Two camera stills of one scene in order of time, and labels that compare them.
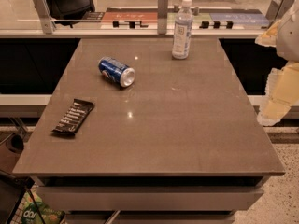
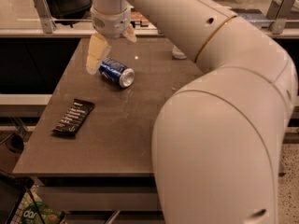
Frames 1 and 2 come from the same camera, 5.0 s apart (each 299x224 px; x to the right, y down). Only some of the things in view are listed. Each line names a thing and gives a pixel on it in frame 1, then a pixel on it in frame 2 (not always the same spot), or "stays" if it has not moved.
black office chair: (67, 4) stays
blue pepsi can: (124, 75) stays
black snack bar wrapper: (75, 117) stays
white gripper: (289, 37) → (112, 23)
